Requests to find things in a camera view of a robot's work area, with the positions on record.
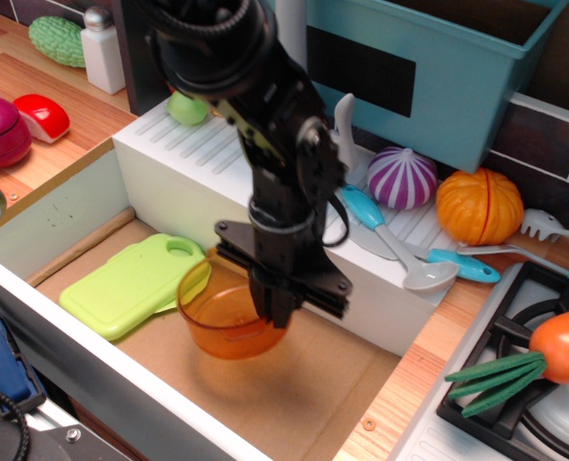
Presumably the light green cutting board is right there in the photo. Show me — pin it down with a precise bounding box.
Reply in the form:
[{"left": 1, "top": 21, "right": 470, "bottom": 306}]
[{"left": 59, "top": 233, "right": 205, "bottom": 341}]

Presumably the grey toy pasta server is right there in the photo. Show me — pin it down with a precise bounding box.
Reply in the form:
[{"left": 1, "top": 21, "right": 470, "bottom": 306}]
[{"left": 456, "top": 207, "right": 569, "bottom": 289}]

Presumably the green toy apple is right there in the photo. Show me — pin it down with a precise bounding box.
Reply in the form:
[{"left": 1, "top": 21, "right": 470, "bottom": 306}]
[{"left": 166, "top": 91, "right": 209, "bottom": 126}]

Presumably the blue handled grey knife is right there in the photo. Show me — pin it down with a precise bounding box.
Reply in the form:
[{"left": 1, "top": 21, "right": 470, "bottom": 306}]
[{"left": 349, "top": 226, "right": 501, "bottom": 283}]

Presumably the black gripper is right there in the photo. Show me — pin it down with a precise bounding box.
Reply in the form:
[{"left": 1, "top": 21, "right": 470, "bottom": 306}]
[{"left": 214, "top": 182, "right": 353, "bottom": 328}]

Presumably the teal plastic bin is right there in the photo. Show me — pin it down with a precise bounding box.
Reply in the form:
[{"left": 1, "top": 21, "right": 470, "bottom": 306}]
[{"left": 264, "top": 0, "right": 569, "bottom": 175}]

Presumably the black toy stove grate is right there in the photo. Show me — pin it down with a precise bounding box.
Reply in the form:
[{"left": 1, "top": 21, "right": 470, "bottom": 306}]
[{"left": 436, "top": 262, "right": 569, "bottom": 460}]

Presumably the white toy sink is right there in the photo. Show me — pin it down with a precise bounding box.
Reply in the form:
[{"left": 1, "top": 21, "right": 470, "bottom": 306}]
[{"left": 0, "top": 106, "right": 441, "bottom": 460}]

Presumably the green bumpy toy gourd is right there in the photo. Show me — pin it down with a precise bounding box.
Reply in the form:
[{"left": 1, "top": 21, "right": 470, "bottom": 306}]
[{"left": 29, "top": 16, "right": 86, "bottom": 68}]

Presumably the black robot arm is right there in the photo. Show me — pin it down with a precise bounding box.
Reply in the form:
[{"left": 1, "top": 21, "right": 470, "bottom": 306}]
[{"left": 138, "top": 1, "right": 352, "bottom": 328}]

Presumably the grey toy faucet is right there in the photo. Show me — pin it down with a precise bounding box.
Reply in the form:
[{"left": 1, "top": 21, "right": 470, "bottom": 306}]
[{"left": 334, "top": 93, "right": 359, "bottom": 172}]

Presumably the black cable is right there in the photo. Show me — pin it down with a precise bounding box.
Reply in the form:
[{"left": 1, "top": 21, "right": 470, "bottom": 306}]
[{"left": 0, "top": 386, "right": 30, "bottom": 461}]

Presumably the blue clamp block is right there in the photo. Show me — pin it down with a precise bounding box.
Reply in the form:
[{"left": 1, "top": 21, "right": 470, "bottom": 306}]
[{"left": 0, "top": 319, "right": 46, "bottom": 412}]

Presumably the orange transparent toy pot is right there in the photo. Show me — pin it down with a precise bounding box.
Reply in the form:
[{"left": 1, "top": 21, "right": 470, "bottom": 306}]
[{"left": 177, "top": 254, "right": 288, "bottom": 359}]

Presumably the red white toy slice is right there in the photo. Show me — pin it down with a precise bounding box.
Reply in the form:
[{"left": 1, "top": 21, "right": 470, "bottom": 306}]
[{"left": 12, "top": 94, "right": 70, "bottom": 144}]

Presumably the orange toy pumpkin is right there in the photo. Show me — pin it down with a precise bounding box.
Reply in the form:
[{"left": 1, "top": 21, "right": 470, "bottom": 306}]
[{"left": 435, "top": 168, "right": 525, "bottom": 246}]

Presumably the orange toy carrot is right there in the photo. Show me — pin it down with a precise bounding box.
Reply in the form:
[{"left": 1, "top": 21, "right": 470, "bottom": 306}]
[{"left": 445, "top": 312, "right": 569, "bottom": 418}]

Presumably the white salt shaker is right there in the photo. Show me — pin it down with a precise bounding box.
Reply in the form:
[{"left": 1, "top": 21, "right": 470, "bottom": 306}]
[{"left": 81, "top": 6, "right": 126, "bottom": 95}]

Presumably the blue handled grey spoon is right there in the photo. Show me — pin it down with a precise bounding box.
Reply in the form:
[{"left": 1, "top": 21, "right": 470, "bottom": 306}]
[{"left": 342, "top": 184, "right": 458, "bottom": 295}]

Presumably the purple striped toy onion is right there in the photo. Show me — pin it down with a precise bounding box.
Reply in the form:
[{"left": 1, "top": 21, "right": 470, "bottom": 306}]
[{"left": 367, "top": 147, "right": 438, "bottom": 210}]

